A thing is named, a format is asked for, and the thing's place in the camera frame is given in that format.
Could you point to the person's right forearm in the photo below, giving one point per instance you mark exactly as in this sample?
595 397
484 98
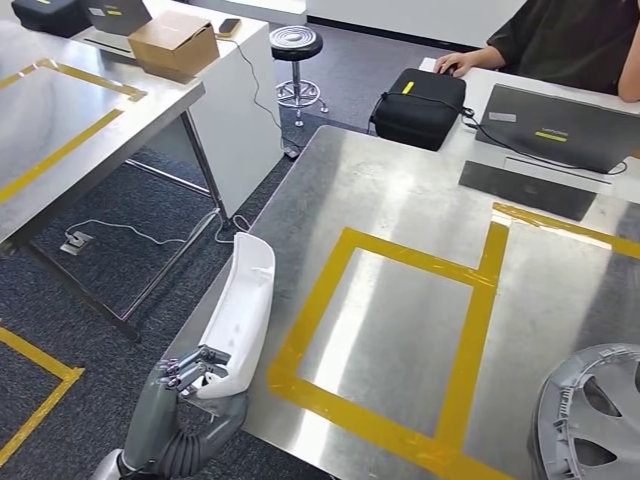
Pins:
487 58

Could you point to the grey plastic hubcap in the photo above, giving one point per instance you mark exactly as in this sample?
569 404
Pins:
564 411

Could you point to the metal workbench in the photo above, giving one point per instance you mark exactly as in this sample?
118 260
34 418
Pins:
75 112
400 185

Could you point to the yellow tape rectangle outline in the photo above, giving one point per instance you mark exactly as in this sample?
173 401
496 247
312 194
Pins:
475 331

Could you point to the person's right hand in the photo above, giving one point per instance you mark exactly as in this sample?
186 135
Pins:
455 64

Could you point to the seated person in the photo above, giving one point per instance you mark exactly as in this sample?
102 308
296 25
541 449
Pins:
550 33

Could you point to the black round stool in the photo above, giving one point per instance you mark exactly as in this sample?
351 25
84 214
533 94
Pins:
296 43

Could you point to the long yellow tape strip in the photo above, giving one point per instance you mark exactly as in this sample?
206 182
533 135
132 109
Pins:
564 226

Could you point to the black smartphone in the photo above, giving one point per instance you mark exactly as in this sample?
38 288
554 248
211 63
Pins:
229 26

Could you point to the metal floor socket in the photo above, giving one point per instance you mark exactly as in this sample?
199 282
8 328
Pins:
75 242

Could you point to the person's left forearm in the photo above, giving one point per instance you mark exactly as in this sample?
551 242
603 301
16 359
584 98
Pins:
631 73

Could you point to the brown cardboard box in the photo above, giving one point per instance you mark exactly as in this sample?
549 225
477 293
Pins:
172 43

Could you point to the black zip case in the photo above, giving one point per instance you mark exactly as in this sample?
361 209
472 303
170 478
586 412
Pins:
50 16
420 119

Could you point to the white plastic car part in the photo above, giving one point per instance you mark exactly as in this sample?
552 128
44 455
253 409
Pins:
240 311

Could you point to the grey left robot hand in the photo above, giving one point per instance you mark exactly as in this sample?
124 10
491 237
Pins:
150 417

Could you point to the white desk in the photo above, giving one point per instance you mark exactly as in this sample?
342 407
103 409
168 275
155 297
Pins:
235 119
482 78

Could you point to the grey open laptop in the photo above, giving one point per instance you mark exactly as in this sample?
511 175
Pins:
550 119
118 13

